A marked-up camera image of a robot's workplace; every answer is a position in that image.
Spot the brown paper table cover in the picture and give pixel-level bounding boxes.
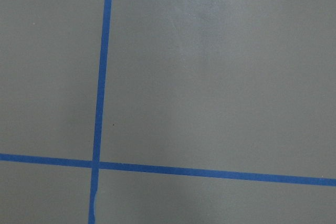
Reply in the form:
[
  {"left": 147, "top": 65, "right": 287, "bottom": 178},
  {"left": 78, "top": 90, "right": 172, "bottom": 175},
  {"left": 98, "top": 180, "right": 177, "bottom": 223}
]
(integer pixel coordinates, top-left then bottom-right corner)
[{"left": 1, "top": 0, "right": 335, "bottom": 223}]

